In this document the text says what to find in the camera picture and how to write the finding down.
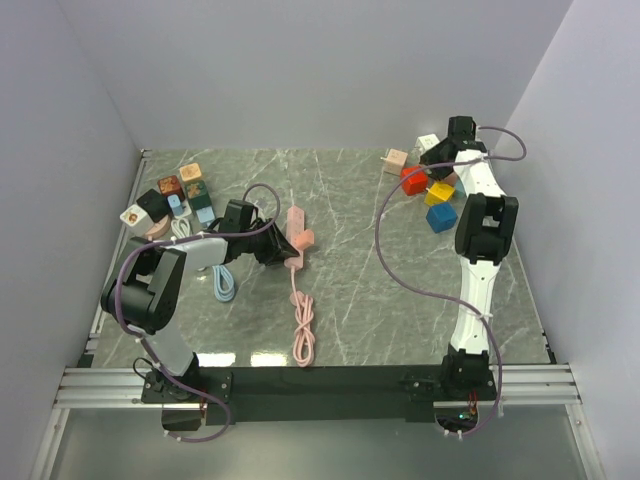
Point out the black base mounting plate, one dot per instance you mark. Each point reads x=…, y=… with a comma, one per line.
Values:
x=273, y=394

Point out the light pink cube plug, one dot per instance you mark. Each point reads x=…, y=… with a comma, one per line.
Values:
x=394, y=161

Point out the black cube plug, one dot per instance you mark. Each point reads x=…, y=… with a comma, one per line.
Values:
x=154, y=204

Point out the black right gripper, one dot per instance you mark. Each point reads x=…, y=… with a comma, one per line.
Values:
x=431, y=155

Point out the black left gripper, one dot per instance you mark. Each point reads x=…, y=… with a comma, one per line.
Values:
x=278, y=248

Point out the small salmon plug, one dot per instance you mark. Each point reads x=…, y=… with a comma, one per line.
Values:
x=304, y=240

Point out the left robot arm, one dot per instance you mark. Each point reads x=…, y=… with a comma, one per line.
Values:
x=142, y=292

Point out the red cube plug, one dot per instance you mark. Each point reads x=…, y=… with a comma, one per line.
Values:
x=414, y=180

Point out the aluminium rail frame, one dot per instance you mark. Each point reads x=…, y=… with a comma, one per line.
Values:
x=382, y=281

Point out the beige cube plug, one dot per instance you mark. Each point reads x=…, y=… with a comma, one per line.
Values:
x=190, y=173

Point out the maroon patterned cube plug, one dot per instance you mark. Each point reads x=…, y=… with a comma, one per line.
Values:
x=169, y=186

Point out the blue cube plug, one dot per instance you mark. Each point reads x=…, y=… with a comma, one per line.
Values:
x=441, y=217

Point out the light blue power strip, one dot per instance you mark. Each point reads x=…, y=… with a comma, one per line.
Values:
x=205, y=215

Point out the white cartoon cube plug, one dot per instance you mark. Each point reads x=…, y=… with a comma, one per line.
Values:
x=136, y=220

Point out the white power strip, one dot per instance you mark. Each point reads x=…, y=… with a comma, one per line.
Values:
x=187, y=211

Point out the yellow cube plug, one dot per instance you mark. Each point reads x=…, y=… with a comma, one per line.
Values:
x=439, y=193

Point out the small blue plug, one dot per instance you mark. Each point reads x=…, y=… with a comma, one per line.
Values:
x=175, y=205

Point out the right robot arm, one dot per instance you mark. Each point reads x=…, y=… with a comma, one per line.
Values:
x=483, y=239

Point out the pink power strip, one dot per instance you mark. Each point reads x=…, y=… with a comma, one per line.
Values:
x=295, y=224
x=159, y=229

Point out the dark green cube plug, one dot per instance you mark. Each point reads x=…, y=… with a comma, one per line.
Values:
x=198, y=195

